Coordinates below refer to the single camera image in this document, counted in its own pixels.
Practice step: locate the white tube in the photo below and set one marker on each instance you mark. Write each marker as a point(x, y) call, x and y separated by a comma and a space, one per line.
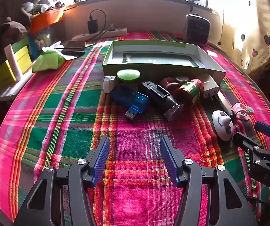
point(14, 62)

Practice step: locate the white jar with green lid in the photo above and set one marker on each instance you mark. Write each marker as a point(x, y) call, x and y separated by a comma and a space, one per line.
point(128, 74)

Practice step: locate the black clip flashlight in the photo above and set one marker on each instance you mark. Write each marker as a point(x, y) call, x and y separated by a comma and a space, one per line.
point(163, 101)

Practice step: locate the orange plastic bin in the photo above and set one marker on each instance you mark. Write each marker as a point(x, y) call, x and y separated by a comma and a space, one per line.
point(46, 18)

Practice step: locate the green cardboard box tray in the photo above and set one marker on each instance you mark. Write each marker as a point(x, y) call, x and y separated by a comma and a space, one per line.
point(163, 71)

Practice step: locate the pink nail clipper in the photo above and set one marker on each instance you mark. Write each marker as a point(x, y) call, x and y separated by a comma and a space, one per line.
point(242, 110)

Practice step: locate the black window hook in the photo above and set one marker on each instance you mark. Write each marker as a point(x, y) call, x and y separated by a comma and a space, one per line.
point(191, 4)

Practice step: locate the white panda toy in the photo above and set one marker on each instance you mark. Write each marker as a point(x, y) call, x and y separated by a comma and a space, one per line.
point(222, 127)

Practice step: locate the black power adapter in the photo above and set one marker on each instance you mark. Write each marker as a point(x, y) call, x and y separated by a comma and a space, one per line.
point(92, 26)

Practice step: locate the red capped medicine bottle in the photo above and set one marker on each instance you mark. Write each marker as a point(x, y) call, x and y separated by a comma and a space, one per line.
point(189, 90)

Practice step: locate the black smartphone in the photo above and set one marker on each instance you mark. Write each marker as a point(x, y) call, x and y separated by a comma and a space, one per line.
point(73, 47)

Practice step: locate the white paper sheet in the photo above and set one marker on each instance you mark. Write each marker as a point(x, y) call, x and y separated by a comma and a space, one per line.
point(68, 56)

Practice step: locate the blue transparent usb tester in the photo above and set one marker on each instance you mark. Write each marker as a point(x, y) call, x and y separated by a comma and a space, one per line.
point(130, 98)

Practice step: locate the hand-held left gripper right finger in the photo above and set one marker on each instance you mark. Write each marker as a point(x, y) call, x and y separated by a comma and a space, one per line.
point(169, 160)

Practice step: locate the grey round disc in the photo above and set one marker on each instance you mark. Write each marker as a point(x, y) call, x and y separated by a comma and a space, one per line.
point(181, 79)

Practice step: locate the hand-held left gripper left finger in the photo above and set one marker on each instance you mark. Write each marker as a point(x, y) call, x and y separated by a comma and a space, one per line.
point(101, 160)

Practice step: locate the plaid pink green blanket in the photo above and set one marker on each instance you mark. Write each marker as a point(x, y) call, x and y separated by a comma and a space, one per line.
point(66, 113)

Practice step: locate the white charger plug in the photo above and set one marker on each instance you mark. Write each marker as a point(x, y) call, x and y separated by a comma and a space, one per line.
point(209, 84)

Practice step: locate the white power strip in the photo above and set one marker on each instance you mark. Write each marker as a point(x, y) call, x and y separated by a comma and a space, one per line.
point(106, 33)

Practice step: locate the small white round jar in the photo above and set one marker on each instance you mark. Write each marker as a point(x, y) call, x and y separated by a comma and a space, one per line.
point(108, 84)

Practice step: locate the yellow green box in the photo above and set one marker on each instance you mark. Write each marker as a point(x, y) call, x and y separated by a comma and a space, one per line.
point(1, 75)

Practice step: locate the cream curtain with hearts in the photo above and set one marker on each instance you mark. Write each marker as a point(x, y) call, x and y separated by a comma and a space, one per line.
point(250, 28)

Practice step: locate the metal folding knife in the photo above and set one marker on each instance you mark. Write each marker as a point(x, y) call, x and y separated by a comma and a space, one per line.
point(225, 103)

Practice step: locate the green tissue packet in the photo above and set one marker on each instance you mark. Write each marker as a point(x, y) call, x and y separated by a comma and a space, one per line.
point(46, 61)

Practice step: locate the brown cloth bag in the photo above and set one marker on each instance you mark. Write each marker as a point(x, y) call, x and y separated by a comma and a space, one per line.
point(10, 30)

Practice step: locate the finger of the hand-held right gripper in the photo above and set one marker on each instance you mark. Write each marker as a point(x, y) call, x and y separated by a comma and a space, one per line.
point(266, 128)
point(244, 141)

